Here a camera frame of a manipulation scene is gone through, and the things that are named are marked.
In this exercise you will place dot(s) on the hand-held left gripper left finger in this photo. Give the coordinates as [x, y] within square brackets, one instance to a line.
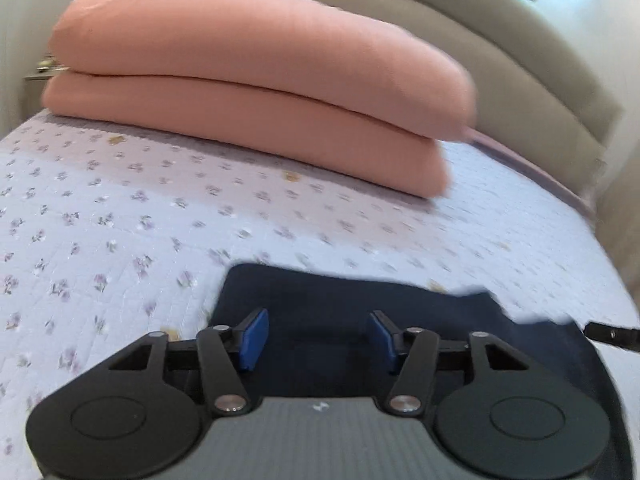
[252, 337]

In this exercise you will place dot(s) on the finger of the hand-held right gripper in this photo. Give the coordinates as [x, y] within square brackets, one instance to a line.
[612, 334]

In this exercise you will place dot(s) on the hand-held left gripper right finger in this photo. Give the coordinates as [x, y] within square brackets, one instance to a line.
[381, 337]

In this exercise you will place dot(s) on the navy striped hoodie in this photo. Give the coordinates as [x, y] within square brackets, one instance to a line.
[320, 300]

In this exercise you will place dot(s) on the floral quilted bedspread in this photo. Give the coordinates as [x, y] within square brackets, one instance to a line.
[100, 210]

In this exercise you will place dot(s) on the folded pink blanket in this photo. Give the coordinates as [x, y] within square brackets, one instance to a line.
[250, 60]

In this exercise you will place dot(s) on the beige padded headboard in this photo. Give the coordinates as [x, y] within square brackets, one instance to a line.
[450, 25]

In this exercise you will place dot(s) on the bedside table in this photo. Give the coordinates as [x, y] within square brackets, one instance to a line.
[45, 71]

